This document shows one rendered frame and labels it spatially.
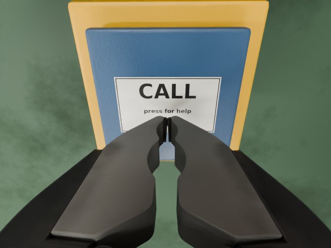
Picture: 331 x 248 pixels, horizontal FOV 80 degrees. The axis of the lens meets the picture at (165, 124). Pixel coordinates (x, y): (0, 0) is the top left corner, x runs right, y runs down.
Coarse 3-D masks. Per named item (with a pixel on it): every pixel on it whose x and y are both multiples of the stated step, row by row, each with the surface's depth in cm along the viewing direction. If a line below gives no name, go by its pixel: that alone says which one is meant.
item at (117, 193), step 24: (120, 144) 9; (144, 144) 9; (96, 168) 8; (120, 168) 8; (144, 168) 8; (96, 192) 7; (120, 192) 7; (144, 192) 7; (72, 216) 6; (96, 216) 6; (120, 216) 6; (144, 216) 6; (96, 240) 5; (120, 240) 6; (144, 240) 7
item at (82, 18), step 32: (96, 0) 13; (128, 0) 13; (160, 0) 13; (192, 0) 13; (224, 0) 12; (256, 0) 12; (256, 32) 13; (256, 64) 14; (96, 96) 16; (96, 128) 17; (160, 160) 19
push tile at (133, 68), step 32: (96, 32) 12; (128, 32) 12; (160, 32) 12; (192, 32) 12; (224, 32) 12; (96, 64) 13; (128, 64) 13; (160, 64) 13; (192, 64) 13; (224, 64) 13; (128, 96) 14; (160, 96) 14; (192, 96) 14; (224, 96) 14; (128, 128) 15; (224, 128) 15
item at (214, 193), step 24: (168, 120) 11; (192, 144) 9; (216, 144) 9; (192, 168) 8; (216, 168) 8; (240, 168) 8; (192, 192) 7; (216, 192) 7; (240, 192) 7; (192, 216) 6; (216, 216) 6; (240, 216) 6; (264, 216) 6; (192, 240) 6; (216, 240) 6; (240, 240) 5; (264, 240) 5
